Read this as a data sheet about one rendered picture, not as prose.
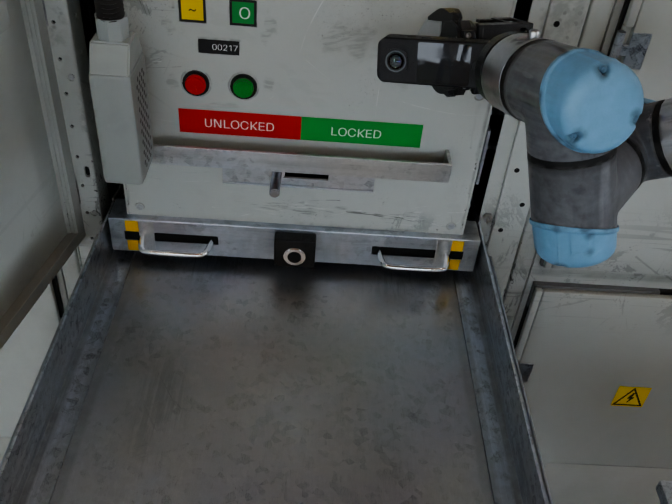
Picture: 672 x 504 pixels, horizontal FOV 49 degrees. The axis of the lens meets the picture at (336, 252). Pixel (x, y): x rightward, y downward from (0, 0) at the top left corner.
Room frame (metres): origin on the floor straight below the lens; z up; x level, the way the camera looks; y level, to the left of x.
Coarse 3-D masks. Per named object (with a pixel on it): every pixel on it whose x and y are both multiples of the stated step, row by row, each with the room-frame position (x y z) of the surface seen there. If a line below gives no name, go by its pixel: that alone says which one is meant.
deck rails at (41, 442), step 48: (96, 240) 0.78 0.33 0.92; (480, 240) 0.87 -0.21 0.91; (96, 288) 0.74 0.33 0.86; (480, 288) 0.81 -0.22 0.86; (96, 336) 0.66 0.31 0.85; (480, 336) 0.73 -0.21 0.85; (48, 384) 0.54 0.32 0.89; (480, 384) 0.64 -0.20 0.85; (48, 432) 0.51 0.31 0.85; (528, 432) 0.52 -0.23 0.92; (0, 480) 0.40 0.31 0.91; (48, 480) 0.44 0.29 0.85; (528, 480) 0.48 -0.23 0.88
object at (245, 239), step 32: (160, 224) 0.83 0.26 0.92; (192, 224) 0.83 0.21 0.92; (224, 224) 0.83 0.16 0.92; (256, 224) 0.84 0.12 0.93; (288, 224) 0.85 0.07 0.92; (256, 256) 0.83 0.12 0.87; (320, 256) 0.84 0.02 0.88; (352, 256) 0.84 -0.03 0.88; (384, 256) 0.84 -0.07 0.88; (416, 256) 0.85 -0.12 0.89
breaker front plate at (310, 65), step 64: (128, 0) 0.84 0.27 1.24; (256, 0) 0.84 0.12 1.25; (320, 0) 0.85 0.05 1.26; (384, 0) 0.85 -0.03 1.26; (448, 0) 0.86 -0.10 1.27; (512, 0) 0.86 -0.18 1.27; (192, 64) 0.84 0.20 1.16; (256, 64) 0.84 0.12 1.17; (320, 64) 0.85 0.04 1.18; (448, 128) 0.86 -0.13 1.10; (128, 192) 0.84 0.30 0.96; (192, 192) 0.84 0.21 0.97; (256, 192) 0.84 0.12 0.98; (320, 192) 0.85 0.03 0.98; (384, 192) 0.85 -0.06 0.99; (448, 192) 0.86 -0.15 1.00
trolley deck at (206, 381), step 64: (128, 320) 0.70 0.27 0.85; (192, 320) 0.71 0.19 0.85; (256, 320) 0.72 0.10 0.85; (320, 320) 0.73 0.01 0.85; (384, 320) 0.75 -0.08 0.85; (448, 320) 0.76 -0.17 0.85; (128, 384) 0.59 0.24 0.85; (192, 384) 0.60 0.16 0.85; (256, 384) 0.61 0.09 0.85; (320, 384) 0.62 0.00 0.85; (384, 384) 0.63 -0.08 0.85; (448, 384) 0.64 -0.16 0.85; (128, 448) 0.50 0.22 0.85; (192, 448) 0.51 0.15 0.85; (256, 448) 0.51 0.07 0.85; (320, 448) 0.52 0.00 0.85; (384, 448) 0.53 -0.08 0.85; (448, 448) 0.54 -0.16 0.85
